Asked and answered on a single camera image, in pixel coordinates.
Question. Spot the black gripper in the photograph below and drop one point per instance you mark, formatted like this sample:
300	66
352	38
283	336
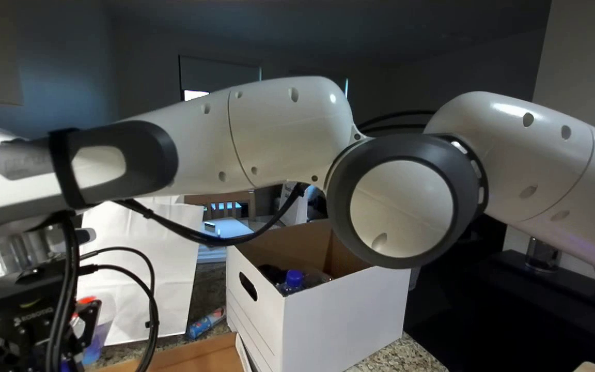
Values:
26	326

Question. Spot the Fiji water bottle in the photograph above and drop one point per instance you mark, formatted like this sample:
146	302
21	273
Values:
84	336

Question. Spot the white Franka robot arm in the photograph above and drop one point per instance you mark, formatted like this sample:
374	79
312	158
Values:
278	130

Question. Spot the white cardboard storage box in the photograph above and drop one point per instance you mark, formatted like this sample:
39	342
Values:
331	317

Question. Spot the white paper shopping bag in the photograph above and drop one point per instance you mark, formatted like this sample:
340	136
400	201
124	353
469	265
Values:
175	290

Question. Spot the flat brown cardboard tray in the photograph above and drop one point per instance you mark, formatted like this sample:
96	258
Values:
195	358

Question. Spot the blue and white carton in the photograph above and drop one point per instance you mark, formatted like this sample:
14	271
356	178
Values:
207	323

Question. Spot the white paper stack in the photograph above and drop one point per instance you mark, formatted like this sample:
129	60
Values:
228	229

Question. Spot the wooden chair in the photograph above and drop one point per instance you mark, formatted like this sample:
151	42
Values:
222	198

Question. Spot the bright window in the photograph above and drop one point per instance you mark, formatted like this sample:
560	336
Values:
195	94

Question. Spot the dark low cabinet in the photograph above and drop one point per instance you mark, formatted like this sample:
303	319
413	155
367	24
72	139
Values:
518	317

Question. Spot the clear glass jar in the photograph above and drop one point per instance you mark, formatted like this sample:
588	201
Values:
542	251

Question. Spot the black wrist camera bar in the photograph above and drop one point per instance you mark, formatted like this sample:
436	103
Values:
8	292

